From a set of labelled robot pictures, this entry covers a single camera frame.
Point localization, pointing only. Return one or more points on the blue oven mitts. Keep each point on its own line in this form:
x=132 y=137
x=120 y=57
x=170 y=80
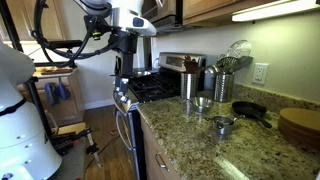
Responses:
x=54 y=93

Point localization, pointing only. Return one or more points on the stainless steel stove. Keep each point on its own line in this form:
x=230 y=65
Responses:
x=164 y=82

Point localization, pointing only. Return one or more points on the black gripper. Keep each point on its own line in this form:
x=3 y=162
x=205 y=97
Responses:
x=124 y=43

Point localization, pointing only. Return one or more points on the white wall outlet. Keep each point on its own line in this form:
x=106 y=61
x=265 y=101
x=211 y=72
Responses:
x=260 y=73

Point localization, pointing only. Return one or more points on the under-cabinet light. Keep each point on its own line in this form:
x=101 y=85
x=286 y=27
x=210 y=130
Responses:
x=273 y=9

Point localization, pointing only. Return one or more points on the steel utensil holder with spoons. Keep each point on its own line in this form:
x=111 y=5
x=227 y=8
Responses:
x=189 y=78

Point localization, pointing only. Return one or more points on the frying pan on stove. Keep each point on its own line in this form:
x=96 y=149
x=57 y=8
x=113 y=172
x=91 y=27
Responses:
x=141 y=73

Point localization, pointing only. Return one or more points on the steel utensil holder with whisk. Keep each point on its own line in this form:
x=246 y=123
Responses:
x=236 y=57

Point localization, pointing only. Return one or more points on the small steel pot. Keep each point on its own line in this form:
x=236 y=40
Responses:
x=223 y=125

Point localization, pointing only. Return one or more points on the steel mixing bowl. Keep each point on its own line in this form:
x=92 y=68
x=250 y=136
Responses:
x=201 y=104

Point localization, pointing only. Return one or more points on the round wooden boards stack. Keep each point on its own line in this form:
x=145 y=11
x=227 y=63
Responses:
x=301 y=126

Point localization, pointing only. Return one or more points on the black cast iron skillet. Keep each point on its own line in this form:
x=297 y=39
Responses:
x=251 y=110

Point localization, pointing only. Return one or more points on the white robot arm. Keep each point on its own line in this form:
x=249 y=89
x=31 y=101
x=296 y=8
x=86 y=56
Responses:
x=121 y=18

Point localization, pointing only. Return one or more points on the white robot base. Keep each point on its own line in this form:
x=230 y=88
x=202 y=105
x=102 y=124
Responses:
x=26 y=153

